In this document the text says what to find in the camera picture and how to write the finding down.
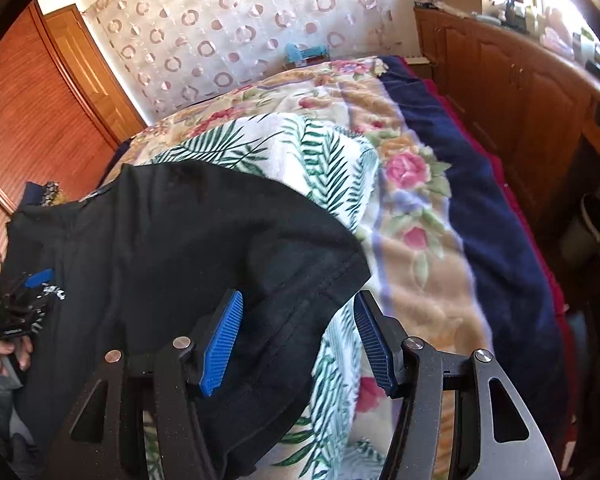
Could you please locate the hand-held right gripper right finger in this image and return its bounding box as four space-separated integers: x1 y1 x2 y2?
353 290 563 480

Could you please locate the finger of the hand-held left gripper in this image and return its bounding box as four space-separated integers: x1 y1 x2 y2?
2 269 56 307
0 304 48 337

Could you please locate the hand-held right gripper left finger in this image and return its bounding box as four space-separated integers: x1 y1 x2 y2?
45 289 244 480

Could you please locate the black t-shirt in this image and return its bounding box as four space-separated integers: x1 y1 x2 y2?
5 161 372 478

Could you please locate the person's left hand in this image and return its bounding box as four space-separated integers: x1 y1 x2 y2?
0 337 33 376

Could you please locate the navy yellow patterned cloth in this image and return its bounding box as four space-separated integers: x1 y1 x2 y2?
22 180 63 207

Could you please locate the floral blanket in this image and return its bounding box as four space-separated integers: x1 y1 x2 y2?
120 57 496 480

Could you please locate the wooden wardrobe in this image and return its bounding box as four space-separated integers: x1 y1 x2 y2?
0 0 123 241

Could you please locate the navy bedsheet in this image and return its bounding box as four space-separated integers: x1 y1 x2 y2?
380 55 568 436

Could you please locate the palm leaf print blanket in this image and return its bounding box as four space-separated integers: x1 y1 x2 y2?
147 112 381 480

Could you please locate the wooden door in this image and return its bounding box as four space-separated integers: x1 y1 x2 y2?
45 4 148 148

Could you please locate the waste bin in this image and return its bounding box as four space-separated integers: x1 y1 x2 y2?
562 194 600 261

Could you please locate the wooden cabinet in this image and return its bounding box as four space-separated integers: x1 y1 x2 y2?
414 5 600 261

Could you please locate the small blue box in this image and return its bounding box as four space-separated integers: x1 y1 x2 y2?
284 44 328 68

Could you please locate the pink tissue box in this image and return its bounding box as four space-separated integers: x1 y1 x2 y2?
541 27 575 58

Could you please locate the ring pattern curtain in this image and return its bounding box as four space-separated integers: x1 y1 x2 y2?
82 0 396 128

